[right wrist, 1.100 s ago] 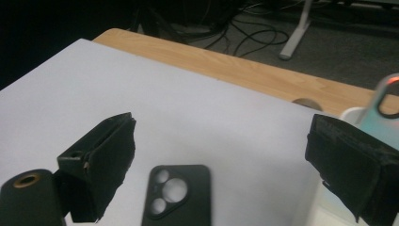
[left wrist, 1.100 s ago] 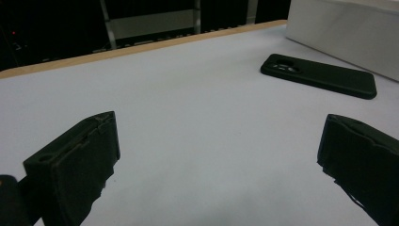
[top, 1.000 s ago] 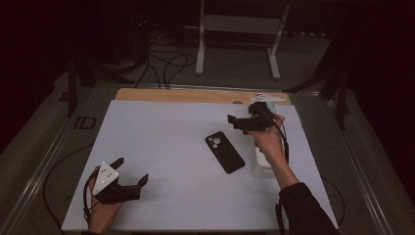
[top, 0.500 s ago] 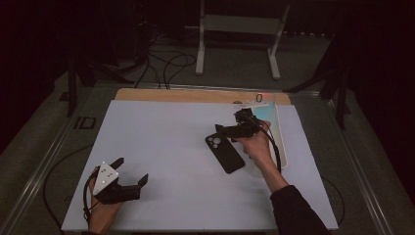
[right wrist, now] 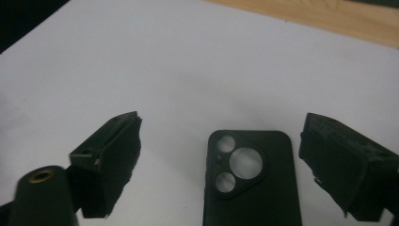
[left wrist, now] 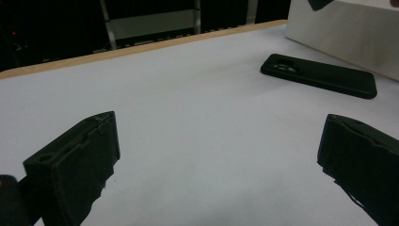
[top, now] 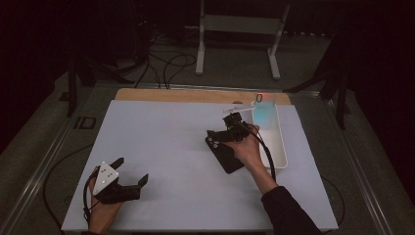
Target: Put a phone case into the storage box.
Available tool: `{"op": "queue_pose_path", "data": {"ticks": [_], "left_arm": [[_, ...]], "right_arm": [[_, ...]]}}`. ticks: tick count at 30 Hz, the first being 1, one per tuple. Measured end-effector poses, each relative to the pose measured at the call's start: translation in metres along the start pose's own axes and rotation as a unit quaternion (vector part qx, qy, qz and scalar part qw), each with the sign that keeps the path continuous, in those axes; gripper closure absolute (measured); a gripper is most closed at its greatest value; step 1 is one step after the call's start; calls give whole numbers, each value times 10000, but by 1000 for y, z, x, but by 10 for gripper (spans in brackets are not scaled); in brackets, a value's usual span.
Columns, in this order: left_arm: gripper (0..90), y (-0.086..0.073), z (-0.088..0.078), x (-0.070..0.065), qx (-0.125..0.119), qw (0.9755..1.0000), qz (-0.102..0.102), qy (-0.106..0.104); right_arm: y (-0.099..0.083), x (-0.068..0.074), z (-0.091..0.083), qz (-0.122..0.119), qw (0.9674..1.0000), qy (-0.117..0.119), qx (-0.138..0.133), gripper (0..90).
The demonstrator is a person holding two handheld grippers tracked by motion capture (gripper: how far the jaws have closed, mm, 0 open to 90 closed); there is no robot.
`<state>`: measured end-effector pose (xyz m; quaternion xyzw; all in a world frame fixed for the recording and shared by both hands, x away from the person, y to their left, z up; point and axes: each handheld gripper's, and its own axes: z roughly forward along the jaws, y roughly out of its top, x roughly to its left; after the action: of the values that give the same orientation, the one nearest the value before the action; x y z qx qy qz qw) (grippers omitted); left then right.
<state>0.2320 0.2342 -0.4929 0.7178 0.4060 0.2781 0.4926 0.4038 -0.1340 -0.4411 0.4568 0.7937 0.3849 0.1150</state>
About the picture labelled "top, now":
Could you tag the black phone case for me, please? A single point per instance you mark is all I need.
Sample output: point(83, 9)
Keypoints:
point(228, 161)

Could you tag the person's left hand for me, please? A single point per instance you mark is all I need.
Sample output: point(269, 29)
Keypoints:
point(101, 217)

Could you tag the iridescent phone case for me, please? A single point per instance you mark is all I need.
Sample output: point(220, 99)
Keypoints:
point(264, 114)

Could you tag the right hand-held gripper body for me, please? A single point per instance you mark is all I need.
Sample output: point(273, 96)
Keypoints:
point(236, 132)

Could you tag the metal floor rail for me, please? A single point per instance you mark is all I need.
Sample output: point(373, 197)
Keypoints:
point(365, 182)
point(36, 176)

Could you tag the white plastic bin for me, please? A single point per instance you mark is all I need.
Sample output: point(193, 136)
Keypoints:
point(277, 150)

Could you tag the white metal stand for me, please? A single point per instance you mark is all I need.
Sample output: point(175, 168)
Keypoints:
point(241, 24)

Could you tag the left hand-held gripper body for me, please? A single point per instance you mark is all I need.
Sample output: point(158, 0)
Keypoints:
point(106, 178)

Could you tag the person's right hand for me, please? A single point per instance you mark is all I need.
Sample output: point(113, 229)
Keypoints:
point(249, 151)

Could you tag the wooden board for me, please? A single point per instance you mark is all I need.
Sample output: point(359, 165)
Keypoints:
point(195, 95)

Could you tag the white work board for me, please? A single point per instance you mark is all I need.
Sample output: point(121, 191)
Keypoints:
point(182, 199)

